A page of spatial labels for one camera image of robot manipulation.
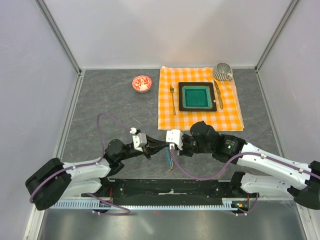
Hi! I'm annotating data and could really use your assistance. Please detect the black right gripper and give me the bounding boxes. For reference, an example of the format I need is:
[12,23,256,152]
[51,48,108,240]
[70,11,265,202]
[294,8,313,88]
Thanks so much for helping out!
[172,133,213,158]

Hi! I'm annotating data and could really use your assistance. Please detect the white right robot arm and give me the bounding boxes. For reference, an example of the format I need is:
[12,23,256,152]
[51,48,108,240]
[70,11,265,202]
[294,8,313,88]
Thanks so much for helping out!
[166,121,320,210]

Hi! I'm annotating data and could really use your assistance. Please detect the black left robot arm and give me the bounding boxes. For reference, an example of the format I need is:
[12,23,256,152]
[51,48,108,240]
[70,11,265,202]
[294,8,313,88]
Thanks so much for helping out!
[25,134,168,211]

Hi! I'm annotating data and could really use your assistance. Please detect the orange checkered cloth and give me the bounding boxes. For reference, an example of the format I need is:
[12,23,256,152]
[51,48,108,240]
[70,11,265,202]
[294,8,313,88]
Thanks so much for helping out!
[157,66,245,131]

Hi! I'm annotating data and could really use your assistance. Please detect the black teal square plate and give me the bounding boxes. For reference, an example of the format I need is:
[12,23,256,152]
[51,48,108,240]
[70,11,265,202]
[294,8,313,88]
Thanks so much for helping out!
[178,82,217,112]

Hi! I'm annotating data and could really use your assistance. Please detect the gold fork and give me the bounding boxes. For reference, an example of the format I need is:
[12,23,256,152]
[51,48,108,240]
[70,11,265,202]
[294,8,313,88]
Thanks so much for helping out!
[169,83,176,116]

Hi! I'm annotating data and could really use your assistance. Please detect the red patterned bowl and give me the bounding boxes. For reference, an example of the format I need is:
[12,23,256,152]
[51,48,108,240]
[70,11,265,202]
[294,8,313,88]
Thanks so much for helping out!
[132,75,152,93]

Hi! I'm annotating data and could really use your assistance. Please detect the gold knife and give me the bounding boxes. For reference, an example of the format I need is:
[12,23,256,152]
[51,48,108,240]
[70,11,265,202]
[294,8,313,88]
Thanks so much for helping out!
[214,80,224,110]

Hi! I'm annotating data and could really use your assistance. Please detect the striped ceramic mug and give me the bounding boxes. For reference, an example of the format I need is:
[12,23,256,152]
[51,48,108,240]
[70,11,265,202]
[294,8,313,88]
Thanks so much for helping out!
[213,62,234,81]

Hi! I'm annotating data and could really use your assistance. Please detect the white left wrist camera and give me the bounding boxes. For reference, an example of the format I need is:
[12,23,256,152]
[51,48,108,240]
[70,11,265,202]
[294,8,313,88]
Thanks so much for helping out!
[129,127,148,152]

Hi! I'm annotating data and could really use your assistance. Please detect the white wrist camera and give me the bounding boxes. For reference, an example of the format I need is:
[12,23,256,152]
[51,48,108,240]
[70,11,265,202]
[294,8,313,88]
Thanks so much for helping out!
[129,127,148,152]
[165,129,183,150]

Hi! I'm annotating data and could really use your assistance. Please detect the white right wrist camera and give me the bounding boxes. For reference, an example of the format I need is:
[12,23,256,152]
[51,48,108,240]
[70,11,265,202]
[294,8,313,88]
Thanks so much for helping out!
[165,129,183,150]

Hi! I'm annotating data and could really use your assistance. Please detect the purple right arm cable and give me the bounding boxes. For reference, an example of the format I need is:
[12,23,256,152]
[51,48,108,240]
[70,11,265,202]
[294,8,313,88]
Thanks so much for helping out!
[169,147,320,217]

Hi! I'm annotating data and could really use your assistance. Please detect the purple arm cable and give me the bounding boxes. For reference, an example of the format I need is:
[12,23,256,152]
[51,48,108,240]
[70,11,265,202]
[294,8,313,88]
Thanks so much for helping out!
[29,112,137,216]
[169,147,320,217]

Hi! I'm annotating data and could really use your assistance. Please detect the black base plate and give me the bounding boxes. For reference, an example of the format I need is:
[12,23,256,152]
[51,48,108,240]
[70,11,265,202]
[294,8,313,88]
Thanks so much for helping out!
[99,178,261,206]

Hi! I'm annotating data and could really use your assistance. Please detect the slotted cable duct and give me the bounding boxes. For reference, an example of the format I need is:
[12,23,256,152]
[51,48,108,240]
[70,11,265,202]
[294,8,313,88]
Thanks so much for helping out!
[50,199,238,211]

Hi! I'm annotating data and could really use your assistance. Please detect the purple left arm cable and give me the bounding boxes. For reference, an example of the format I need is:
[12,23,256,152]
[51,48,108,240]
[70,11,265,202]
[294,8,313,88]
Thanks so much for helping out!
[29,112,137,216]

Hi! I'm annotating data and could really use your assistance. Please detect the aluminium frame rail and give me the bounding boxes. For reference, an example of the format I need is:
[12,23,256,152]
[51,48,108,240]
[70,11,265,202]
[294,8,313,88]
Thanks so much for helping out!
[34,0,82,75]

